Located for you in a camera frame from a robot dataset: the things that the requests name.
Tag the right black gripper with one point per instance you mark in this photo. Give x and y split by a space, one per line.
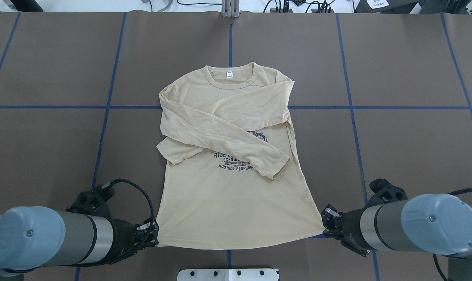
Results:
350 226

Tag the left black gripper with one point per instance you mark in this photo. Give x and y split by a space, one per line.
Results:
125 235

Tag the cream long-sleeve printed shirt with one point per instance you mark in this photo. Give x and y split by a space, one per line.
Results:
233 178

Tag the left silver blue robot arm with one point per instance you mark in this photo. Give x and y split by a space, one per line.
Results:
35 236

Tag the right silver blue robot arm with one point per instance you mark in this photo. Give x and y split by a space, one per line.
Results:
439 224

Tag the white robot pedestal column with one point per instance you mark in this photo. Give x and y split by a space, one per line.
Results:
257 274

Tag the aluminium frame post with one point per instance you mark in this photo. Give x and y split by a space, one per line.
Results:
230 8

